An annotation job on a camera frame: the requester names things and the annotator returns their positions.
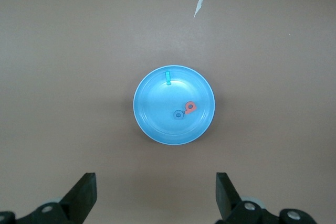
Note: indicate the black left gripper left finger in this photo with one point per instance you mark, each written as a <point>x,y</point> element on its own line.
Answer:
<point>76,203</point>

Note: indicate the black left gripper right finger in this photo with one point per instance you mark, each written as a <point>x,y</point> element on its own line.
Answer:
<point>231,205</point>

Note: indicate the pink foam letter b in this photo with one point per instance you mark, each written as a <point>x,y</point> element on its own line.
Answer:
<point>188,110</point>

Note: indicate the blue foam letter o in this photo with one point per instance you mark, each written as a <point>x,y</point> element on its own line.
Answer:
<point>175,115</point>

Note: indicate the teal foam letter j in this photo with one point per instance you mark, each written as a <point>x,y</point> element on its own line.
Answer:
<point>168,78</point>

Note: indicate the blue plate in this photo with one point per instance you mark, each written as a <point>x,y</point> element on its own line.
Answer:
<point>157,108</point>

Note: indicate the white paper scrap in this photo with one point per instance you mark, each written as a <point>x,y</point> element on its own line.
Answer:
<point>198,6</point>

